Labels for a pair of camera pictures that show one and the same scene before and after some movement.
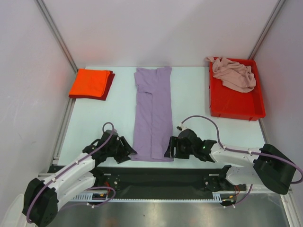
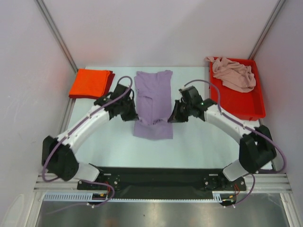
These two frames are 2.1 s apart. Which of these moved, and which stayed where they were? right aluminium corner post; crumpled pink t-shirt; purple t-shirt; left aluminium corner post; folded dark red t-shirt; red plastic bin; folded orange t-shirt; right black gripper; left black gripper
Moved: left black gripper; purple t-shirt; right black gripper
Stayed: crumpled pink t-shirt; folded dark red t-shirt; left aluminium corner post; folded orange t-shirt; right aluminium corner post; red plastic bin
